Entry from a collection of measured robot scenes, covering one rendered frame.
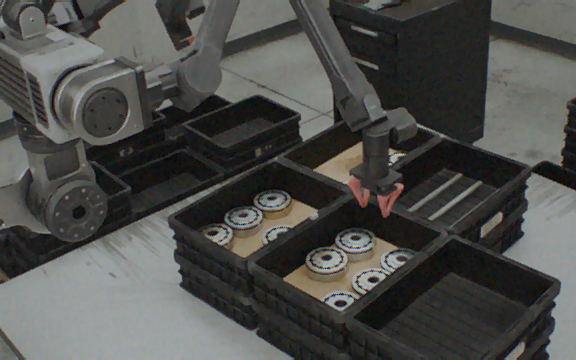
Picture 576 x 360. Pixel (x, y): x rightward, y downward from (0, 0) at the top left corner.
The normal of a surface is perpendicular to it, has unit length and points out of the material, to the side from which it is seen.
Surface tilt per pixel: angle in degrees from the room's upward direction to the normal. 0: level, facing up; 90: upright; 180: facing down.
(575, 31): 90
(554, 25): 90
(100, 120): 90
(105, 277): 0
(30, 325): 0
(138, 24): 90
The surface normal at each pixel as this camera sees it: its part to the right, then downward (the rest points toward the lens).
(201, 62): 0.48, -0.24
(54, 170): 0.65, 0.36
